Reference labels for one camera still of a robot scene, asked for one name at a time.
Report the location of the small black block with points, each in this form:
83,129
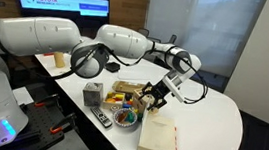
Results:
128,96

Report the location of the wooden tray with blocks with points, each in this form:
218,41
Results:
113,99

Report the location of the white cutting board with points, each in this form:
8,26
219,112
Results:
138,74

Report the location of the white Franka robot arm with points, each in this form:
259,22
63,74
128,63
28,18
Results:
44,35

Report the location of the blue patterned paper bowl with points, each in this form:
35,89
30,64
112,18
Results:
116,118

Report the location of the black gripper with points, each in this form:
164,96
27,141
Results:
160,91

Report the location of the grey remote control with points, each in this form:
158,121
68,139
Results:
101,116

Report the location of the grey box with clear lid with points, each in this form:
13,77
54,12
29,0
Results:
92,94

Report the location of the small round white cup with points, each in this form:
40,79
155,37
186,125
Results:
115,108

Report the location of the bright green cylinder block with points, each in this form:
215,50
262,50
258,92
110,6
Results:
130,117

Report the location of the thick blue cover book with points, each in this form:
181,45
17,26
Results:
158,138

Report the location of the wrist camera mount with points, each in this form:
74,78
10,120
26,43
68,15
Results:
175,86

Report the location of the flat black device box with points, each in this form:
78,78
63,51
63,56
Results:
112,67

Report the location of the dark green cylinder block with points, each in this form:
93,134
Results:
139,116

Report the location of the white flat panel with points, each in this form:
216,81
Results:
23,95

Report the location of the grey office chair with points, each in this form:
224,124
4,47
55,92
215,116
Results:
144,33
172,38

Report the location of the blue rectangular block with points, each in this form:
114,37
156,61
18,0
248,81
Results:
126,105

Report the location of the small red object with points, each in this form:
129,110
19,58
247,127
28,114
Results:
48,54

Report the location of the large window roller shade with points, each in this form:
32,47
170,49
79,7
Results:
206,29

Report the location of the brown wooden block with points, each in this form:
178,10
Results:
121,116

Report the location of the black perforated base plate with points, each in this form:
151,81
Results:
42,125

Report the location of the wooden shape sorter box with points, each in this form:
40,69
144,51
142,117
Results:
138,102

